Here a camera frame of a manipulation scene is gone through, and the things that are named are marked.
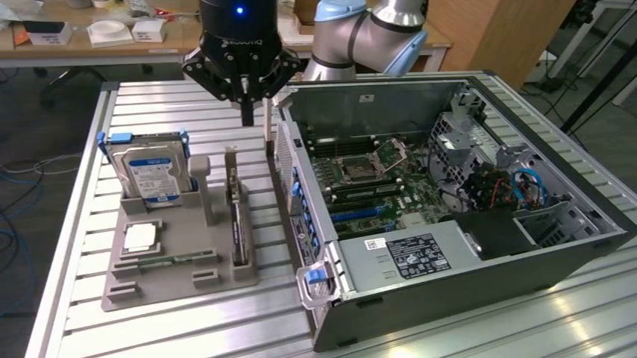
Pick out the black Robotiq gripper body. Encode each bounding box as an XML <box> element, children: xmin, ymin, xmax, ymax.
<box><xmin>198</xmin><ymin>0</ymin><xmax>286</xmax><ymax>78</ymax></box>

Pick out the low-profile NVIDIA graphics card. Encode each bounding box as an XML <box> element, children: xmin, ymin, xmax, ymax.
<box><xmin>223</xmin><ymin>145</ymin><xmax>251</xmax><ymax>268</ymax></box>

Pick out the white cardboard box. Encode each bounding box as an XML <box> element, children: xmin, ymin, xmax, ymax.
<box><xmin>131</xmin><ymin>19</ymin><xmax>170</xmax><ymax>43</ymax></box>

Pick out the white round holder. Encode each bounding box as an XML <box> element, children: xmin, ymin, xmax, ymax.
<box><xmin>87</xmin><ymin>20</ymin><xmax>136</xmax><ymax>48</ymax></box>

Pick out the wooden desk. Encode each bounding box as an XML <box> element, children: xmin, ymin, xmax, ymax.
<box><xmin>0</xmin><ymin>0</ymin><xmax>455</xmax><ymax>70</ymax></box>

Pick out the metal socket cover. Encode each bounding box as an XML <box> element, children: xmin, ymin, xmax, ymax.
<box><xmin>372</xmin><ymin>136</ymin><xmax>413</xmax><ymax>175</ymax></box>

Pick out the CPU socket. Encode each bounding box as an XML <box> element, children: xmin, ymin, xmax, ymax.
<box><xmin>336</xmin><ymin>154</ymin><xmax>387</xmax><ymax>184</ymax></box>

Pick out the black office chair base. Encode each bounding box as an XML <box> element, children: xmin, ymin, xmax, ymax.
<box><xmin>37</xmin><ymin>66</ymin><xmax>108</xmax><ymax>109</ymax></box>

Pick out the white box with black lid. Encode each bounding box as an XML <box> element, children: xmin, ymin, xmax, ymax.
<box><xmin>21</xmin><ymin>20</ymin><xmax>75</xmax><ymax>46</ymax></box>

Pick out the green RAM stick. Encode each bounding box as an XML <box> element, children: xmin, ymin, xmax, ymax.
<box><xmin>331</xmin><ymin>183</ymin><xmax>403</xmax><ymax>204</ymax></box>
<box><xmin>136</xmin><ymin>250</ymin><xmax>214</xmax><ymax>268</ymax></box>

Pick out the perforated metal drive cage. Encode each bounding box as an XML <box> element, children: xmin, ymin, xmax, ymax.
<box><xmin>427</xmin><ymin>91</ymin><xmax>498</xmax><ymax>187</ymax></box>

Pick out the blue expansion slot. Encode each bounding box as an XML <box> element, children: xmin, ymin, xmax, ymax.
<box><xmin>330</xmin><ymin>207</ymin><xmax>383</xmax><ymax>222</ymax></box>

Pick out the green motherboard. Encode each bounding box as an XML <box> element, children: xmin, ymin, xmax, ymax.
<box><xmin>300</xmin><ymin>125</ymin><xmax>462</xmax><ymax>242</ymax></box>

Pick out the grey parts rack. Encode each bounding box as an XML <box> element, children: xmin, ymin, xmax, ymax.
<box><xmin>101</xmin><ymin>154</ymin><xmax>260</xmax><ymax>313</ymax></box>

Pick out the clear plastic bag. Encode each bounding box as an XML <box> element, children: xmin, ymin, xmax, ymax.
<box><xmin>0</xmin><ymin>0</ymin><xmax>49</xmax><ymax>33</ymax></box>

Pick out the silver CPU chip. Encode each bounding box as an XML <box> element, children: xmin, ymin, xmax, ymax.
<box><xmin>123</xmin><ymin>224</ymin><xmax>159</xmax><ymax>251</ymax></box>

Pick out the wooden cabinet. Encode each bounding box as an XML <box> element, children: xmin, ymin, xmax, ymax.
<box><xmin>426</xmin><ymin>0</ymin><xmax>586</xmax><ymax>90</ymax></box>

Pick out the white floor bin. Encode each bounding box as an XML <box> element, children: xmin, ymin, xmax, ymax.
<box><xmin>525</xmin><ymin>50</ymin><xmax>558</xmax><ymax>85</ymax></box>

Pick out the grey power supply unit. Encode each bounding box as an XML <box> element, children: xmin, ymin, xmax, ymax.
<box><xmin>326</xmin><ymin>219</ymin><xmax>491</xmax><ymax>295</ymax></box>

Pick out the black tripod stand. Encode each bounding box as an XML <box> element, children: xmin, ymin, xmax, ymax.
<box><xmin>539</xmin><ymin>0</ymin><xmax>637</xmax><ymax>135</ymax></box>

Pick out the metal disk bay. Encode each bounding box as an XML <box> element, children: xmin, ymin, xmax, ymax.
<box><xmin>511</xmin><ymin>195</ymin><xmax>606</xmax><ymax>249</ymax></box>

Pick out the black open PC case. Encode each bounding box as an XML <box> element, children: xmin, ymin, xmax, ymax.
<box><xmin>262</xmin><ymin>72</ymin><xmax>637</xmax><ymax>354</ymax></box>

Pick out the hard disk with blue bracket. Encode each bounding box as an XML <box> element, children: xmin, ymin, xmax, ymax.
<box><xmin>96</xmin><ymin>128</ymin><xmax>194</xmax><ymax>209</ymax></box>

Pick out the black power cable bundle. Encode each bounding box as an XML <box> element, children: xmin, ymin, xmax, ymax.
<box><xmin>439</xmin><ymin>166</ymin><xmax>514</xmax><ymax>216</ymax></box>

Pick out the red wire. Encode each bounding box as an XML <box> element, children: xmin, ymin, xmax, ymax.
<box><xmin>487</xmin><ymin>178</ymin><xmax>505</xmax><ymax>210</ymax></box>

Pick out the blue disk wire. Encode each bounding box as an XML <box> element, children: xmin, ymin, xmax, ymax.
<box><xmin>510</xmin><ymin>167</ymin><xmax>549</xmax><ymax>210</ymax></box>

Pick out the blue floor cable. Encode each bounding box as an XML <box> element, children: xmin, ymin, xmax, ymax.
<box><xmin>0</xmin><ymin>175</ymin><xmax>41</xmax><ymax>318</ymax></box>

